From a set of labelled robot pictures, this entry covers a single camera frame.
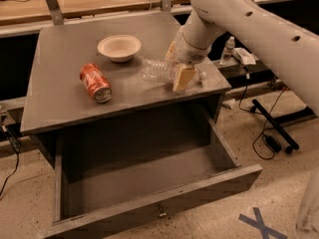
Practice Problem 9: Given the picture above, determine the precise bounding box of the white paper bowl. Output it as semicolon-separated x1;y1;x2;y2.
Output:
98;35;142;63

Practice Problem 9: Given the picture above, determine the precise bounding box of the grey metal rail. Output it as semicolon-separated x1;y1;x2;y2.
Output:
213;58;267;79

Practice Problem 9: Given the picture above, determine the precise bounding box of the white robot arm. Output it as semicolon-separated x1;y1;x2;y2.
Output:
165;0;319;114

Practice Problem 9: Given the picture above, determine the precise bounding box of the small background water bottle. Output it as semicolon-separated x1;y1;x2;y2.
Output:
220;36;235;65

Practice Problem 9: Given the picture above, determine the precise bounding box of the orange soda can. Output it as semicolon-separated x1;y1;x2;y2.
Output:
80;64;112;104

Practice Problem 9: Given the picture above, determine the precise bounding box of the black rod on floor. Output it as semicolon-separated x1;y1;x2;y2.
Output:
252;100;299;150

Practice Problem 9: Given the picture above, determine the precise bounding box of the white packet on rail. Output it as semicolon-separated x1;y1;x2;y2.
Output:
233;48;256;66

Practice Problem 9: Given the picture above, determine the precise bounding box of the metal drawer knob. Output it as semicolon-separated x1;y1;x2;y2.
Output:
158;206;166;218

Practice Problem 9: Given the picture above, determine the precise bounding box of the black power adapter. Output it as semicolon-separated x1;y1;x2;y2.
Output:
264;134;282;152

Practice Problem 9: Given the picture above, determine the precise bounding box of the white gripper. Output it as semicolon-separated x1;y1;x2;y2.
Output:
164;27;209;92

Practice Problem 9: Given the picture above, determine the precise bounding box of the clear plastic water bottle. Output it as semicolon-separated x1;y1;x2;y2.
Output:
141;60;206;84

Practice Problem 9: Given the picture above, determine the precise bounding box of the black cable on left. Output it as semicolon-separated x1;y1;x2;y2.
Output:
0;126;22;197

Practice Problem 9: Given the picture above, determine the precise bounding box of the grey wooden cabinet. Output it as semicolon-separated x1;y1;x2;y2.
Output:
20;11;232;169

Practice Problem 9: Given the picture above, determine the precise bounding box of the open grey top drawer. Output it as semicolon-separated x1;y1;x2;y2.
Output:
39;104;262;239

